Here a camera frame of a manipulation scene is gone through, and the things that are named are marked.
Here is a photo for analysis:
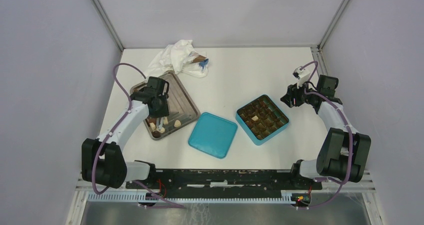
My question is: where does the stainless steel tray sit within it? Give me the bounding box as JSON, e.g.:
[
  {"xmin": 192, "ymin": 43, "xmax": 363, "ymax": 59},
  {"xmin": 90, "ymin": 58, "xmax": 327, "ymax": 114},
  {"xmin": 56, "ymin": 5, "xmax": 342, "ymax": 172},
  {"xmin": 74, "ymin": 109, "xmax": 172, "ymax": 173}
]
[{"xmin": 130, "ymin": 71, "xmax": 200, "ymax": 141}]

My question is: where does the teal chocolate box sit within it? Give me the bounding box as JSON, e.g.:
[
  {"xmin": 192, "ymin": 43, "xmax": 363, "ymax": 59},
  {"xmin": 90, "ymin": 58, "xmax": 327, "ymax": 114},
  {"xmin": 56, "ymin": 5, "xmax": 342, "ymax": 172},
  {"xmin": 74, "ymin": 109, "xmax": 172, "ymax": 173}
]
[{"xmin": 235, "ymin": 94, "xmax": 290, "ymax": 146}]

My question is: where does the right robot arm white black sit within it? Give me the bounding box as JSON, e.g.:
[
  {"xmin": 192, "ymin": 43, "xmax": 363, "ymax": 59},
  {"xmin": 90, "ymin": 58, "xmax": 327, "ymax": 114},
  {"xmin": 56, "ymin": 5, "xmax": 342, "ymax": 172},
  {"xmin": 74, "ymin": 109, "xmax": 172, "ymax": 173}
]
[{"xmin": 280, "ymin": 75, "xmax": 372, "ymax": 189}]

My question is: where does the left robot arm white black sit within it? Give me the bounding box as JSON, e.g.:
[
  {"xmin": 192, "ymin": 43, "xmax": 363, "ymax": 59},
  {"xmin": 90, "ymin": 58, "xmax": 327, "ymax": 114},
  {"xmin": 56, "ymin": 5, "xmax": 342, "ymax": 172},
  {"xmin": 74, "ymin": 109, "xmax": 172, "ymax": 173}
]
[{"xmin": 81, "ymin": 76, "xmax": 170, "ymax": 189}]

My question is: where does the white crumpled cloth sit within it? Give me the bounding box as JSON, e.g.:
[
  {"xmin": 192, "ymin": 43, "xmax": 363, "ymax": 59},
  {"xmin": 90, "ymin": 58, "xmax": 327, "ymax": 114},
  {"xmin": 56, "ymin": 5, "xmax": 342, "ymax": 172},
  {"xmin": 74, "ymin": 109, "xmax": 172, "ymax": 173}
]
[{"xmin": 144, "ymin": 39, "xmax": 209, "ymax": 78}]

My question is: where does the teal box lid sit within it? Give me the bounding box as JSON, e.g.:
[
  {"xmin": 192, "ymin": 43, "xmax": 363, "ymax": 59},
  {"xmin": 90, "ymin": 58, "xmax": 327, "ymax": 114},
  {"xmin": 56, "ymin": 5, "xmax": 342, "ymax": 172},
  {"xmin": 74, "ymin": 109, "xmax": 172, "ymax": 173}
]
[{"xmin": 188, "ymin": 112, "xmax": 238, "ymax": 159}]

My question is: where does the brown blue wrapper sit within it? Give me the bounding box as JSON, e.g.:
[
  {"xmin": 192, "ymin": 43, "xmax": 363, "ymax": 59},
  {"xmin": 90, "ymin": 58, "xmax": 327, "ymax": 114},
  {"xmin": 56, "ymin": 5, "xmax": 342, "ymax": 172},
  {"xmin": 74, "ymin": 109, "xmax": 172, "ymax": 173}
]
[{"xmin": 188, "ymin": 51, "xmax": 209, "ymax": 69}]

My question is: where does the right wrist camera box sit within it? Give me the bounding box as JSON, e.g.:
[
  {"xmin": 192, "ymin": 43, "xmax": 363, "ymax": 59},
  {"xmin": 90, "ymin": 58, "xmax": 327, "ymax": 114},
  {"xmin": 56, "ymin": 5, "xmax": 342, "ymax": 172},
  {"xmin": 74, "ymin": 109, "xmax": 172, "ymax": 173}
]
[{"xmin": 292, "ymin": 66, "xmax": 311, "ymax": 88}]

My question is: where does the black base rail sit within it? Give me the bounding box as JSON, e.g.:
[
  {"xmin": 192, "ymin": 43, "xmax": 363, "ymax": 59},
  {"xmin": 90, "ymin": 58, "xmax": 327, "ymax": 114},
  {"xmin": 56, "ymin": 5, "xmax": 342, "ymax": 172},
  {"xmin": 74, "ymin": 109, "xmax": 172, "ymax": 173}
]
[{"xmin": 142, "ymin": 168, "xmax": 323, "ymax": 199}]

